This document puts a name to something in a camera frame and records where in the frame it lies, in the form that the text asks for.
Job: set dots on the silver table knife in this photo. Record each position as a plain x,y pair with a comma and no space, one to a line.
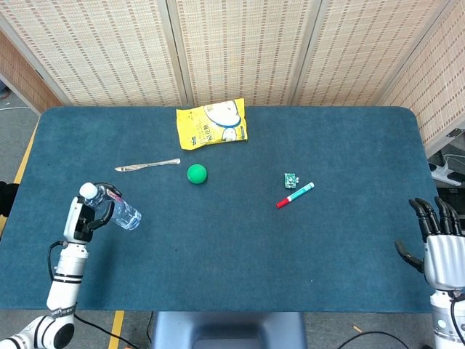
145,165

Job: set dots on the red capped whiteboard marker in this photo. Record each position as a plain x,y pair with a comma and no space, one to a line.
295,195

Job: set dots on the green foam ball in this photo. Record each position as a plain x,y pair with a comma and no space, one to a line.
197,173

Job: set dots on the small green circuit board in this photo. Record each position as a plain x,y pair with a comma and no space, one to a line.
290,180

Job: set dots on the yellow snack bag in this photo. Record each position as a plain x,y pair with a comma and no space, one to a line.
207,127

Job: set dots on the black box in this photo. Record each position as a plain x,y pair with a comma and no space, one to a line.
454,194

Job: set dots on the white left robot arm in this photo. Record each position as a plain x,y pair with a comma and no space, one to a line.
67,276

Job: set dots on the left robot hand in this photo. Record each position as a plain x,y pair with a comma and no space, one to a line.
74,221

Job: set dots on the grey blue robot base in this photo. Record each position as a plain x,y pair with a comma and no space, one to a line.
229,331

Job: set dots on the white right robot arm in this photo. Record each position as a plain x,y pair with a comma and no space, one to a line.
443,320

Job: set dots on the blue table cloth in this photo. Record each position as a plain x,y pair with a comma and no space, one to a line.
232,247

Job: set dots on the clear plastic water bottle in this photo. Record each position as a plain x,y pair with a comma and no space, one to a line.
123,214

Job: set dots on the woven bamboo screen panel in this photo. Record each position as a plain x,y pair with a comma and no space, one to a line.
109,51
439,80
243,51
356,51
22,80

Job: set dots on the white power strip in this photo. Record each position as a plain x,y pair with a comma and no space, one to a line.
441,174

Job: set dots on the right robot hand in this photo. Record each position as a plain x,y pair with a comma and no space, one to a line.
445,258

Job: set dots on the small wooden stick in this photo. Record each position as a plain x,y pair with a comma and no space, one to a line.
357,329

